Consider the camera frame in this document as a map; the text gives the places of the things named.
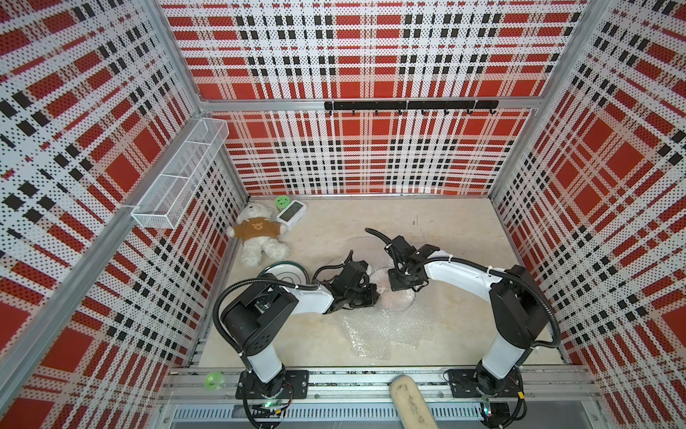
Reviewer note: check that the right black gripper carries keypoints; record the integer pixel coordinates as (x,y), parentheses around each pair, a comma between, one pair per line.
(396,285)

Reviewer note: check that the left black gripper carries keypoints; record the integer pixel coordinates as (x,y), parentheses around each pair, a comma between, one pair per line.
(371,291)

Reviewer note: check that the pink plate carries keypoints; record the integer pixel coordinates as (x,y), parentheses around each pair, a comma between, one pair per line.
(394,301)

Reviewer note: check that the bubble wrap sheet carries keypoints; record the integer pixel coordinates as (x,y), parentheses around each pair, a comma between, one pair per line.
(373,332)

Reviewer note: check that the white embossed plate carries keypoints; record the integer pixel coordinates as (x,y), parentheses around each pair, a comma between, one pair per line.
(287,271)

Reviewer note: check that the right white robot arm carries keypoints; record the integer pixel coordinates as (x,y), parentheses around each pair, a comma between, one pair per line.
(523,316)

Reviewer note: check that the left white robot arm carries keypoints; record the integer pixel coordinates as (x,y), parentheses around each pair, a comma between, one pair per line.
(249,314)

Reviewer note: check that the white green small device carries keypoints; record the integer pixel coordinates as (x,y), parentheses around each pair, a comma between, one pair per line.
(292,214)

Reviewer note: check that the beige teddy bear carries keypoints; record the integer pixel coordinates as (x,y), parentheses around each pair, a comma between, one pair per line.
(259,232)

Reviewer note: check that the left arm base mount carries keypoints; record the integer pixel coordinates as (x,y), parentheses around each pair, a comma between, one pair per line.
(268,401)

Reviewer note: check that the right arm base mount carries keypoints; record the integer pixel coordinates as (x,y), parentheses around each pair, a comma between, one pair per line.
(503,400)

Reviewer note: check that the wooden brush handle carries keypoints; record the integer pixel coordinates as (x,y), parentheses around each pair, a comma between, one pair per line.
(410,404)

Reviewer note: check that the black hook rail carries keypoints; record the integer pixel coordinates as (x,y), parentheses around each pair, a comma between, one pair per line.
(468,105)

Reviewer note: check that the clear wall shelf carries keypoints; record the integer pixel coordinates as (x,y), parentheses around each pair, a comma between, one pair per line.
(192,153)

